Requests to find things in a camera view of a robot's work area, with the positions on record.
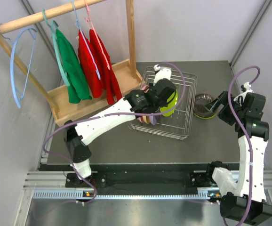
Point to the pink plastic plate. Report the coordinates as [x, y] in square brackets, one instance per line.
[144, 88]

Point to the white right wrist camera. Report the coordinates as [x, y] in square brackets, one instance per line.
[245, 88]

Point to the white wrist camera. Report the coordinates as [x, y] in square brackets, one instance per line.
[245, 88]
[161, 72]

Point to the green shirt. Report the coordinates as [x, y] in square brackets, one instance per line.
[78, 89]

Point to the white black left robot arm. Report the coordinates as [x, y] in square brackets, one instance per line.
[136, 103]

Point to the pink hanger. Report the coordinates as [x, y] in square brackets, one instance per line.
[91, 26]

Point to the dark plate under green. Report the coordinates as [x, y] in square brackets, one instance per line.
[199, 109]

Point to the yellow plastic plate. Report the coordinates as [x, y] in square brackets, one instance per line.
[146, 119]

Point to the light blue empty hanger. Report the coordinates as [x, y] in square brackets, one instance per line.
[18, 95]

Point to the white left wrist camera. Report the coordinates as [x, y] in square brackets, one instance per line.
[161, 72]

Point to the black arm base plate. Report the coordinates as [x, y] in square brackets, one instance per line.
[185, 178]

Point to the teal hanger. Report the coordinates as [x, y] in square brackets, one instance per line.
[53, 26]

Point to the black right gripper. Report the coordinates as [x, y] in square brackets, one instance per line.
[223, 98]

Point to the metal wire dish rack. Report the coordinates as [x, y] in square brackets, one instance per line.
[178, 125]

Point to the red shirt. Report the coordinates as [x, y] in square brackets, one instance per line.
[108, 78]
[94, 84]

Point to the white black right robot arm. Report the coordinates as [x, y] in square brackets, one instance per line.
[243, 200]

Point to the purple plastic plate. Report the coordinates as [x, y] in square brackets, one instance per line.
[153, 119]

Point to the red shirt left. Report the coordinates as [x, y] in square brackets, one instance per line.
[94, 84]

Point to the red shirt right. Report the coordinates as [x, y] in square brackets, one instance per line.
[108, 78]

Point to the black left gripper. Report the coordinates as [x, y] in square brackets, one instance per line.
[164, 104]

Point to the wooden clothes rack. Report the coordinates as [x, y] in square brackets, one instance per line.
[62, 110]

